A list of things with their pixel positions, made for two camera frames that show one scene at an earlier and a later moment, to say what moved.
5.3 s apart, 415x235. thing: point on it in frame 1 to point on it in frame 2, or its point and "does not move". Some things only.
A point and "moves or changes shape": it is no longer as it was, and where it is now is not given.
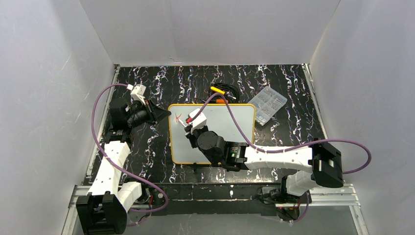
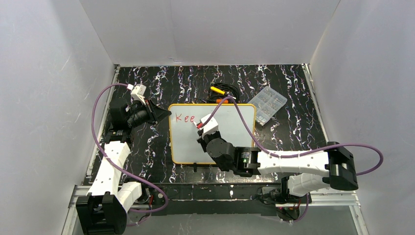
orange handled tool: (221, 101) does not move
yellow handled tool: (217, 90) does not move
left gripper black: (151, 112) does not move
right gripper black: (191, 133) to (203, 136)
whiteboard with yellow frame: (219, 118) does not move
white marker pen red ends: (188, 121) moves or changes shape
